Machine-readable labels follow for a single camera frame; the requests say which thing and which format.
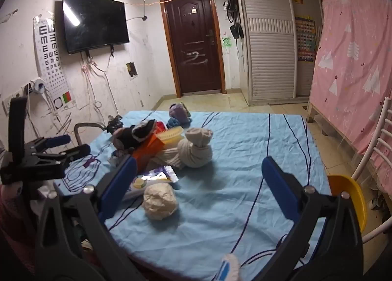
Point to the black bags on hooks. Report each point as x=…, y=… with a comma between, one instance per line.
x=232, y=11

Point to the black wall television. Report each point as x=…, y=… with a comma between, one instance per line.
x=93, y=24

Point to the purple knitted doll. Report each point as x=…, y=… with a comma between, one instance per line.
x=180, y=113

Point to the white knotted cloth bundle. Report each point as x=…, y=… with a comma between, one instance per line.
x=193, y=151

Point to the purple white wrapper packet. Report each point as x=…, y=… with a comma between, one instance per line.
x=163, y=174

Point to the red hello kitty bag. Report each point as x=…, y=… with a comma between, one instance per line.
x=160, y=127

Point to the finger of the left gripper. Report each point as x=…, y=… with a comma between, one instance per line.
x=57, y=141
x=76, y=153

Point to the blue knitted ball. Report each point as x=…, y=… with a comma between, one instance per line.
x=173, y=122

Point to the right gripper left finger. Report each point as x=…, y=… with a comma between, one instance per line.
x=113, y=187

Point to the colourful wall chart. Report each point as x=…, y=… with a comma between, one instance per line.
x=306, y=39

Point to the eye chart poster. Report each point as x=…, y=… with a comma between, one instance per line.
x=54, y=85

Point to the white louvered wardrobe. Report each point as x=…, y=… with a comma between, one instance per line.
x=271, y=72

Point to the light blue bed sheet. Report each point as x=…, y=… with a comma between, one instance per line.
x=226, y=206

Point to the dark brown door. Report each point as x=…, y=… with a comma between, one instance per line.
x=193, y=40

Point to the white power strip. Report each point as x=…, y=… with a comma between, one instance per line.
x=33, y=87

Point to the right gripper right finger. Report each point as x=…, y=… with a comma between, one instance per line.
x=285, y=188

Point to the white paper ball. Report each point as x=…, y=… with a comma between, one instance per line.
x=159, y=201

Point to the white metal chair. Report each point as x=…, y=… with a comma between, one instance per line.
x=377, y=143

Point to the pink tree-print curtain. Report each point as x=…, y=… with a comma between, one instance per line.
x=352, y=71

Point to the orange box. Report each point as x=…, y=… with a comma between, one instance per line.
x=149, y=148

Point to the yellow trash bin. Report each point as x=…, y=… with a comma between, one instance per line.
x=343, y=184

